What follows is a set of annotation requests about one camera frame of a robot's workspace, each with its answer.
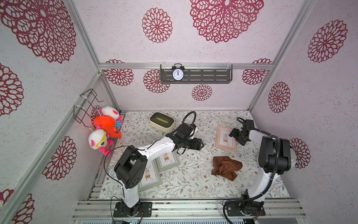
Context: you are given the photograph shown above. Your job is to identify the green picture frame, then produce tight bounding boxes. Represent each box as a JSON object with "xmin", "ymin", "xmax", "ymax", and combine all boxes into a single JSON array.
[
  {"xmin": 156, "ymin": 152, "xmax": 180, "ymax": 171},
  {"xmin": 138, "ymin": 160, "xmax": 162, "ymax": 192}
]

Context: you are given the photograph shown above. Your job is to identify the brown cloth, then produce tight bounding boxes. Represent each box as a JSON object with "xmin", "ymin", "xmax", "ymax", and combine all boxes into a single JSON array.
[{"xmin": 211, "ymin": 156, "xmax": 243, "ymax": 181}]

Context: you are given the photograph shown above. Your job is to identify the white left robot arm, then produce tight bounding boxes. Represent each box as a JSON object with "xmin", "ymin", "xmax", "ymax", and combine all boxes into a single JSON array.
[{"xmin": 114, "ymin": 122, "xmax": 204, "ymax": 209}]

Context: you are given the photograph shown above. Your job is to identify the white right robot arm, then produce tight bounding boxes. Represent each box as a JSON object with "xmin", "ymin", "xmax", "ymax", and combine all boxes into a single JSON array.
[{"xmin": 229, "ymin": 117, "xmax": 292, "ymax": 203}]

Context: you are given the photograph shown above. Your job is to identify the cream tissue box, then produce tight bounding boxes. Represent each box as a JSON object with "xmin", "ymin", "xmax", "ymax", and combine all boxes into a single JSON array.
[{"xmin": 149, "ymin": 112, "xmax": 175, "ymax": 133}]

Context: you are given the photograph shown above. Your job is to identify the grey husky plush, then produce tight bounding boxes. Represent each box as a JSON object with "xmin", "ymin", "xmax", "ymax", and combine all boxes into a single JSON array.
[{"xmin": 290, "ymin": 147, "xmax": 297, "ymax": 169}]

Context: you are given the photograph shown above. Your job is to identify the black alarm clock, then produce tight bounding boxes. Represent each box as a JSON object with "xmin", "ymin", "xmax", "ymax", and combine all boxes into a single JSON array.
[{"xmin": 172, "ymin": 63, "xmax": 185, "ymax": 81}]

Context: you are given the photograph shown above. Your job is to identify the white pink plush toy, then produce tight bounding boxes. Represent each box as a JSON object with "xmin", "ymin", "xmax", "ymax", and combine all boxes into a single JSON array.
[{"xmin": 99, "ymin": 106, "xmax": 122, "ymax": 121}]

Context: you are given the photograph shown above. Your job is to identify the white alarm clock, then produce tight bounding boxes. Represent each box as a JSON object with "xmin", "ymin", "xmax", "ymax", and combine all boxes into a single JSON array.
[{"xmin": 110, "ymin": 169, "xmax": 118, "ymax": 180}]

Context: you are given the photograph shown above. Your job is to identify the orange plush toy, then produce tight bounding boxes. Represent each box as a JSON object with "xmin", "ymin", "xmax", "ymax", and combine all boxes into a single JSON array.
[{"xmin": 93, "ymin": 115, "xmax": 122, "ymax": 139}]

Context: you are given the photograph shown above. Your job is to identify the white plush with glasses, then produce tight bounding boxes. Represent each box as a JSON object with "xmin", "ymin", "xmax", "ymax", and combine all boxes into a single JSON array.
[{"xmin": 88, "ymin": 129, "xmax": 113, "ymax": 156}]

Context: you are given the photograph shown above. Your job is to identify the pink picture frame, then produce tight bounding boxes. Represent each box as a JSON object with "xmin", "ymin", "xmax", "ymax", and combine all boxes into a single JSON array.
[{"xmin": 215, "ymin": 126, "xmax": 237, "ymax": 152}]

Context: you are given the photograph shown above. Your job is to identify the grey wall shelf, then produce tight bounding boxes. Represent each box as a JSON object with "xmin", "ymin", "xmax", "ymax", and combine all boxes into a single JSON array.
[{"xmin": 159, "ymin": 64, "xmax": 233, "ymax": 84}]

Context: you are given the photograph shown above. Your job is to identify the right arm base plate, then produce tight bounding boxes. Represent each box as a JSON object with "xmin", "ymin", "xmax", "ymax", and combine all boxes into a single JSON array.
[{"xmin": 223, "ymin": 200, "xmax": 266, "ymax": 217}]

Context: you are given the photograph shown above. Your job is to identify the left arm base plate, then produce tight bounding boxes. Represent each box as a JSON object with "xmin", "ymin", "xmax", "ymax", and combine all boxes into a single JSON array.
[{"xmin": 113, "ymin": 201, "xmax": 153, "ymax": 218}]

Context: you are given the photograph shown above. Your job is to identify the black wire basket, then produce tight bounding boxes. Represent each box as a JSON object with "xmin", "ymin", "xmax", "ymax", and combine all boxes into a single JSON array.
[{"xmin": 73, "ymin": 88, "xmax": 103, "ymax": 128}]

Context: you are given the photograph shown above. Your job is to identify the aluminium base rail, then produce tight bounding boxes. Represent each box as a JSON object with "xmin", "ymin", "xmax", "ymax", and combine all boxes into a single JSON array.
[{"xmin": 70, "ymin": 199, "xmax": 308, "ymax": 224}]

